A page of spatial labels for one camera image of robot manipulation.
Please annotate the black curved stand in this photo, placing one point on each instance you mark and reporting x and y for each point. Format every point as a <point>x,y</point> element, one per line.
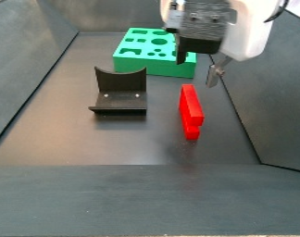
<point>121,92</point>

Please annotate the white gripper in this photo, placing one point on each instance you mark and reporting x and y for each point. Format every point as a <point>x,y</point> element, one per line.
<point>249,28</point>

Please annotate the green shape-sorter board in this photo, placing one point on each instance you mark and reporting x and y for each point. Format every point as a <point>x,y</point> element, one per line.
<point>149,48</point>

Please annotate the red double-square block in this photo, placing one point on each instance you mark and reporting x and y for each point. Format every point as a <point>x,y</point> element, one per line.
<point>190,111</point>

